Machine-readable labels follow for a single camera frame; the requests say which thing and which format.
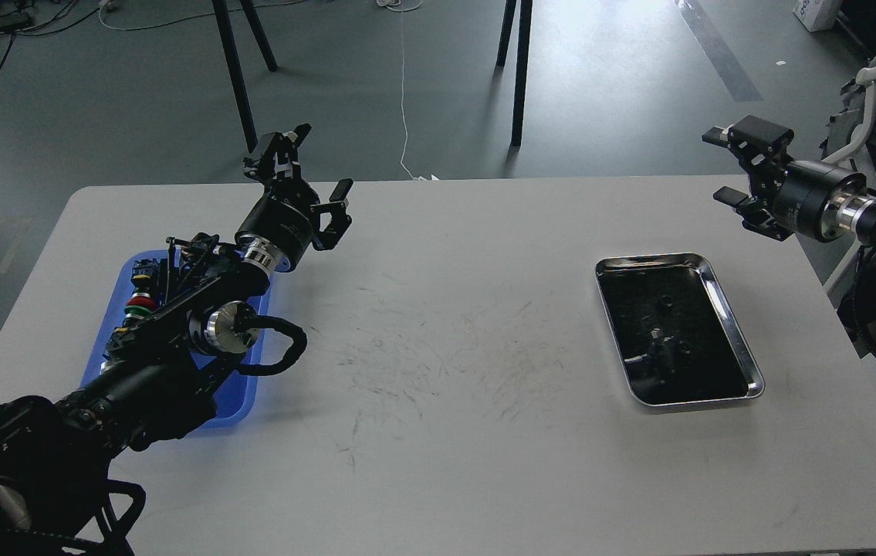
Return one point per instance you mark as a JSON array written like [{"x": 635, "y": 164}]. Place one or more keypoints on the red push button switch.
[{"x": 144, "y": 301}]

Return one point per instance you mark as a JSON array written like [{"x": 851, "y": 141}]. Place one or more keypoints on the blue black switch base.
[{"x": 119, "y": 331}]

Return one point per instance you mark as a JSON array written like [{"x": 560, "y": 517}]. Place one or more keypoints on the silver metal tray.
[{"x": 694, "y": 355}]

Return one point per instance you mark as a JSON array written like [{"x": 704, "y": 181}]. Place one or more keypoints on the white cardboard box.
[{"x": 817, "y": 15}]

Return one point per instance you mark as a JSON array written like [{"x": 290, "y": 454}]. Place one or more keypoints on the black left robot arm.
[{"x": 55, "y": 495}]

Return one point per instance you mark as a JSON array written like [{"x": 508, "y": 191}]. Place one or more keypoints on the blue plastic tray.
[{"x": 241, "y": 386}]

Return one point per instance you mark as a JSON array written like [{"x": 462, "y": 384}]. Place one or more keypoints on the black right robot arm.
[{"x": 856, "y": 216}]

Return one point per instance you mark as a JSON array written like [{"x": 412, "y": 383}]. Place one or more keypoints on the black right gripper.
[{"x": 805, "y": 202}]

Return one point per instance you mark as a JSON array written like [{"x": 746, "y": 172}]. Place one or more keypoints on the white chair frame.
[{"x": 849, "y": 130}]

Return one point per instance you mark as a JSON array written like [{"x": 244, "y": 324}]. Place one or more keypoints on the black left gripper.
[{"x": 289, "y": 222}]

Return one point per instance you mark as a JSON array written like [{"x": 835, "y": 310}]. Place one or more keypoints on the green push button switch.
[{"x": 135, "y": 312}]

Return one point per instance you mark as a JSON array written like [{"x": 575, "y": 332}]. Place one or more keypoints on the black tripod legs right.
[{"x": 522, "y": 10}]

